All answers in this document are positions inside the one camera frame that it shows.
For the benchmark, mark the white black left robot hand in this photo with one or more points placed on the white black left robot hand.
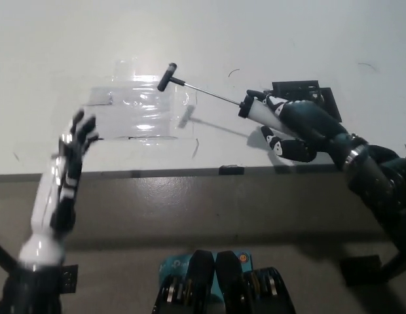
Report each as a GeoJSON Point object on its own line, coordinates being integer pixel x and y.
{"type": "Point", "coordinates": [50, 196]}

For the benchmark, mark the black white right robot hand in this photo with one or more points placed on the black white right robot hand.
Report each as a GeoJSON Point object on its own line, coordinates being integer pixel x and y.
{"type": "Point", "coordinates": [311, 121]}

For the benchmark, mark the small white air pump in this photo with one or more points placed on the small white air pump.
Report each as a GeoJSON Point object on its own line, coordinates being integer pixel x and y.
{"type": "Point", "coordinates": [260, 112]}

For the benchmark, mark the black ribbed robot torso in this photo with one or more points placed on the black ribbed robot torso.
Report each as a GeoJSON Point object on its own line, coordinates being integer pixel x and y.
{"type": "Point", "coordinates": [227, 281]}

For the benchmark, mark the black diagonal table leg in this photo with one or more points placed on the black diagonal table leg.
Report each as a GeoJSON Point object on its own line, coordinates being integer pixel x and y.
{"type": "Point", "coordinates": [401, 258]}
{"type": "Point", "coordinates": [5, 253]}

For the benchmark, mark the black table foot plate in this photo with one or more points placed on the black table foot plate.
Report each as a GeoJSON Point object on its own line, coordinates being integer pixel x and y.
{"type": "Point", "coordinates": [360, 269]}
{"type": "Point", "coordinates": [69, 278]}

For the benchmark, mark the black tape strip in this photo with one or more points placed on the black tape strip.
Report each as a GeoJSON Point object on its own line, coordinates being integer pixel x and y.
{"type": "Point", "coordinates": [230, 170]}

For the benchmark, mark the clear plastic film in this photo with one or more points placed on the clear plastic film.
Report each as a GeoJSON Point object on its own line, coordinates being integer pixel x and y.
{"type": "Point", "coordinates": [183, 98]}

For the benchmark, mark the teal router box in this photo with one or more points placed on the teal router box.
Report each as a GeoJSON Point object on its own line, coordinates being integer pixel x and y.
{"type": "Point", "coordinates": [175, 265]}

